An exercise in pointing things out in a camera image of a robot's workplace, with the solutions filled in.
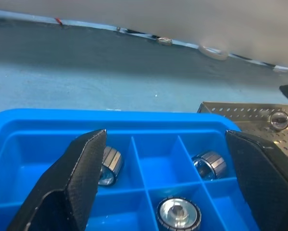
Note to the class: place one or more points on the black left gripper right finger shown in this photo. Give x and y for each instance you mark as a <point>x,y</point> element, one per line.
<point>266,187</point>

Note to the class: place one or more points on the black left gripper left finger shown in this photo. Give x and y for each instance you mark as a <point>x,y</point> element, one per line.
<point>69,187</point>

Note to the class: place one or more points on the blue compartment tray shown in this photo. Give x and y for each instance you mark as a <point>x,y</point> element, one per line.
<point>158,125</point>

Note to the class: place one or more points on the perforated metal tray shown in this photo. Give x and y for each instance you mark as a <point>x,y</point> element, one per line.
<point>254,109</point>

